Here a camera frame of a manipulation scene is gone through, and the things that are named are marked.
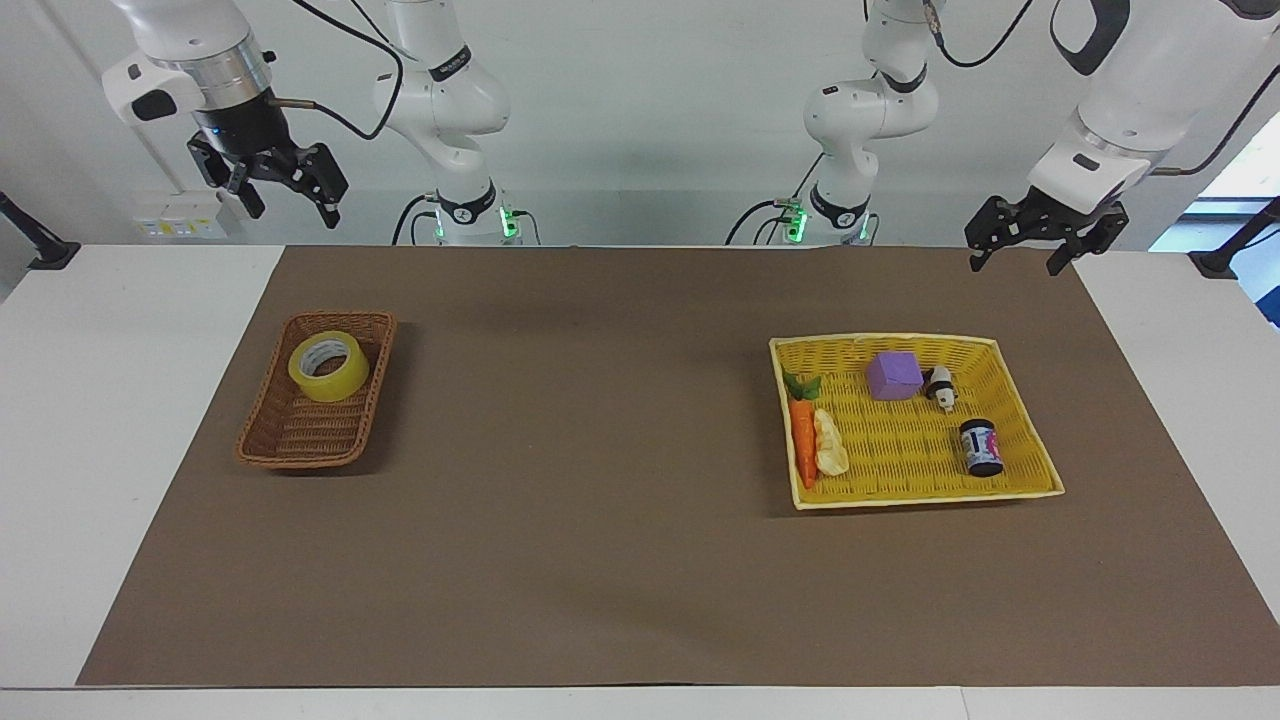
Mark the yellow tape roll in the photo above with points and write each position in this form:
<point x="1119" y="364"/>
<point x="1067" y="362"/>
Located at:
<point x="345" y="385"/>

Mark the orange toy carrot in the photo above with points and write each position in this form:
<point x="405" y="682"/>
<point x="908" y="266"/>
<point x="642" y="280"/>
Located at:
<point x="803" y="435"/>

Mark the small black white bottle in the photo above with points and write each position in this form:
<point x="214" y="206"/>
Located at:
<point x="940" y="385"/>

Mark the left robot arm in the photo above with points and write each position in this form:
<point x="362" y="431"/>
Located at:
<point x="870" y="100"/>

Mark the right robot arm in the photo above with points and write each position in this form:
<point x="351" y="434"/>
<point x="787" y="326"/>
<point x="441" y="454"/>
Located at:
<point x="445" y="100"/>

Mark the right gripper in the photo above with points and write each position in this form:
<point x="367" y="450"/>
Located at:
<point x="243" y="130"/>

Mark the pale yellow toy food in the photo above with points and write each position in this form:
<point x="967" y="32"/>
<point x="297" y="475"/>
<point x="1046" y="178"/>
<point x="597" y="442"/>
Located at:
<point x="830" y="445"/>

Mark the white wall socket box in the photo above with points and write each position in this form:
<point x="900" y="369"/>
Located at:
<point x="180" y="218"/>

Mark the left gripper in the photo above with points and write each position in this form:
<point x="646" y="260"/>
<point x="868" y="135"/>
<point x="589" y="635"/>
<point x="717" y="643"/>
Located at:
<point x="1062" y="218"/>

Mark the purple cube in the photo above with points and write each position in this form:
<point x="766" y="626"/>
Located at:
<point x="893" y="378"/>

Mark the brown wicker basket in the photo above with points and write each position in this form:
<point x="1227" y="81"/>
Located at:
<point x="300" y="430"/>

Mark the black stand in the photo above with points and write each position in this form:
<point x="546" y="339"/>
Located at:
<point x="35" y="240"/>
<point x="1240" y="240"/>

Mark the yellow woven basket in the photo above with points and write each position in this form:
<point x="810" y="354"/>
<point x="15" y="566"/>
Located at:
<point x="900" y="450"/>

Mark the dark jar with label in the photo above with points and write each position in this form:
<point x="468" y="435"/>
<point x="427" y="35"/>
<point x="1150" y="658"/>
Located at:
<point x="982" y="450"/>

